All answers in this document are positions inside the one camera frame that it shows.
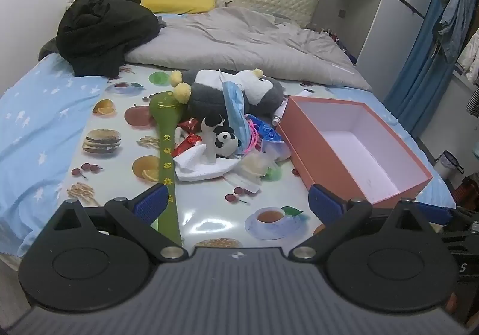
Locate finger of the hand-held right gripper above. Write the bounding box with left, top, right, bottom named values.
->
left=415, top=202, right=479, bottom=226

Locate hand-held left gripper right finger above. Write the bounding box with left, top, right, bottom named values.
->
left=290, top=183, right=431, bottom=263

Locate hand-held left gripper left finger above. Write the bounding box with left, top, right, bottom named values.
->
left=48, top=183, right=189, bottom=264

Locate white knitted cloth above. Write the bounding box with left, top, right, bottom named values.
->
left=173, top=144, right=240, bottom=182

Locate orange cardboard box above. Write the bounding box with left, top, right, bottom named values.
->
left=277, top=96, right=434, bottom=208

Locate red foil packet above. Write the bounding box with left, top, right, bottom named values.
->
left=173, top=133, right=204, bottom=157

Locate clear plastic bag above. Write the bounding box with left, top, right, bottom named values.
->
left=239, top=150, right=279, bottom=182

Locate blue plastic bag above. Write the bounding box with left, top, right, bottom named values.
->
left=247, top=114, right=284, bottom=144

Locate pink string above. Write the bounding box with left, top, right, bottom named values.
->
left=245, top=122, right=261, bottom=155

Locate small panda plush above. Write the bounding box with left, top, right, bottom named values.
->
left=201, top=114, right=242, bottom=165

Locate blue face mask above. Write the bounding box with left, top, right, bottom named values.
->
left=222, top=81, right=251, bottom=147

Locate white trash bin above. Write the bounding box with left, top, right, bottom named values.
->
left=434, top=150, right=464, bottom=180

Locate green massage hammer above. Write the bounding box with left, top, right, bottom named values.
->
left=149, top=90, right=184, bottom=248

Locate white tube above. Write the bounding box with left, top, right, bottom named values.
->
left=272, top=98, right=289, bottom=126

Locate hanging striped garment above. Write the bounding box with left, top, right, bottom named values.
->
left=466, top=86, right=479, bottom=118

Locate grey white penguin plush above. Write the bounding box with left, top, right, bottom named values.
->
left=170, top=68, right=285, bottom=117

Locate light blue star bedsheet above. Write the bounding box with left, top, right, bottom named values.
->
left=0, top=53, right=458, bottom=259

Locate blue curtain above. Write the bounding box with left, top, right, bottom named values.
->
left=383, top=0, right=465, bottom=141

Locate row of small bottles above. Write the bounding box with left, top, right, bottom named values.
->
left=314, top=24, right=356, bottom=63

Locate hanging white jacket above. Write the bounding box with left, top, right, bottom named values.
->
left=457, top=28, right=479, bottom=82

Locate black clothing pile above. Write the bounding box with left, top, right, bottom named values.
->
left=56, top=0, right=160, bottom=78

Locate white built-in cabinet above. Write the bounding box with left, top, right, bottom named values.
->
left=312, top=0, right=442, bottom=66

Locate grey duvet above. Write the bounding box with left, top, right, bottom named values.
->
left=125, top=6, right=373, bottom=91

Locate hanging denim garment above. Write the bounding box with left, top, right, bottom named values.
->
left=434, top=0, right=476, bottom=59

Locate yellow pillow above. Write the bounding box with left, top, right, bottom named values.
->
left=140, top=0, right=217, bottom=15

